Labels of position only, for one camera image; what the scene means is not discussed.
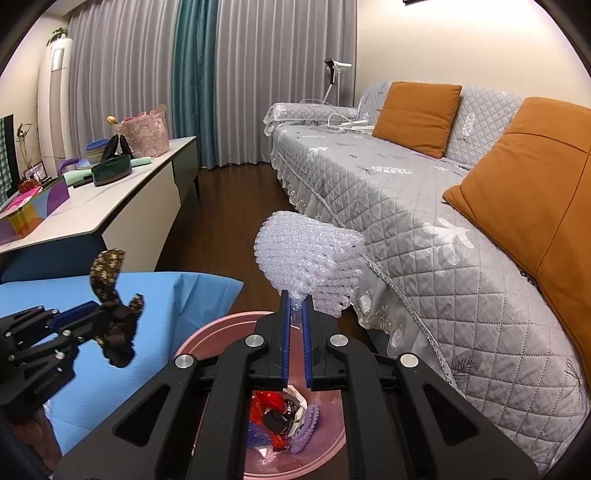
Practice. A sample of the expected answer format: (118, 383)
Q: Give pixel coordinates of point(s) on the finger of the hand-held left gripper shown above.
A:
(74, 330)
(76, 313)

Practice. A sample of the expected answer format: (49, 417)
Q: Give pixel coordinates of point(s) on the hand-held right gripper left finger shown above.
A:
(285, 341)

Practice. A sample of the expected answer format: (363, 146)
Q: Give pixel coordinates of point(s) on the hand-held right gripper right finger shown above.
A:
(307, 350)

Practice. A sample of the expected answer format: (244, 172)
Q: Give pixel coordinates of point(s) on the dark floral cloth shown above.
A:
(115, 332)

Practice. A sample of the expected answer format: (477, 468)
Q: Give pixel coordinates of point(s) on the red plastic bag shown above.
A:
(268, 399)

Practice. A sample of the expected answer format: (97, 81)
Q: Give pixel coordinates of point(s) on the pink plastic basin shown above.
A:
(207, 332)

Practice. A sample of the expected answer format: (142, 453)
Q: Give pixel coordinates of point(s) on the clear bubble wrap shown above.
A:
(304, 249)

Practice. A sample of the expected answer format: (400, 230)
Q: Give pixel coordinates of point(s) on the blue plastic bag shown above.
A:
(254, 434)

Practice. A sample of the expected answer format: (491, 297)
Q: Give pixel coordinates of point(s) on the person's left hand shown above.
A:
(39, 438)

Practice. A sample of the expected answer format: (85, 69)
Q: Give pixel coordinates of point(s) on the purple bumpy plastic piece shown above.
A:
(307, 429)

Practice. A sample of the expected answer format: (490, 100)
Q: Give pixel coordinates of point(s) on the multicoloured box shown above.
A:
(51, 198)

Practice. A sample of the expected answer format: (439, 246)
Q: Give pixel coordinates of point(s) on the mint green cloth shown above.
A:
(76, 176)

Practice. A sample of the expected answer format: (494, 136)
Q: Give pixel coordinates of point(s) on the brown ornament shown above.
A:
(28, 184)

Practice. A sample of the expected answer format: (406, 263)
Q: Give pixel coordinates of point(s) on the white sideboard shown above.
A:
(138, 184)

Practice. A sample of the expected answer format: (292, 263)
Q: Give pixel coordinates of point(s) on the dark green pot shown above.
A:
(111, 171)

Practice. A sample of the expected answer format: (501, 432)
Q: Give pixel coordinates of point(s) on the stack of coloured bowls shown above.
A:
(96, 150)

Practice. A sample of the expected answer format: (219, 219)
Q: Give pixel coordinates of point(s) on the black television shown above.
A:
(14, 157)

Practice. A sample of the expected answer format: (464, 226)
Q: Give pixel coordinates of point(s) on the black lid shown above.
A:
(111, 147)

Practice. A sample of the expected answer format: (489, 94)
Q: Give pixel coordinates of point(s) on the green checked cloth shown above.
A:
(3, 152)

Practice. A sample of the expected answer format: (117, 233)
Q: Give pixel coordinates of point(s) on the bamboo plant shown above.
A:
(25, 143)

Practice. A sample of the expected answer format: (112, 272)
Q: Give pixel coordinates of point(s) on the sofa with grey quilted cover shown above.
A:
(392, 184)

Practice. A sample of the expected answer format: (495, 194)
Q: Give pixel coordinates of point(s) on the pink lace basket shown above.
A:
(145, 136)

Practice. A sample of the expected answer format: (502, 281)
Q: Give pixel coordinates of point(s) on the white standing air conditioner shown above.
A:
(55, 101)

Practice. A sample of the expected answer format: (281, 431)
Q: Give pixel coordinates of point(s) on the grey curtain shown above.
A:
(286, 69)
(124, 69)

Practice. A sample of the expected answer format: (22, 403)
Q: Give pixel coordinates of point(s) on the orange cushion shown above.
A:
(531, 198)
(415, 117)

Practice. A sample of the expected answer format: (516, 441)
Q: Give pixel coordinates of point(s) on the teal curtain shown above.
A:
(194, 83)

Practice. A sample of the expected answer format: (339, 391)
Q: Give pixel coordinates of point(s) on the plant on air conditioner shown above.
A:
(57, 36)

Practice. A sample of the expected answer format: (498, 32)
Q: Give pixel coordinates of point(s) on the photo frame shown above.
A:
(36, 172)

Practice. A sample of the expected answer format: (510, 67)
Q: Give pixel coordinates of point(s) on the wall picture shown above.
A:
(422, 2)

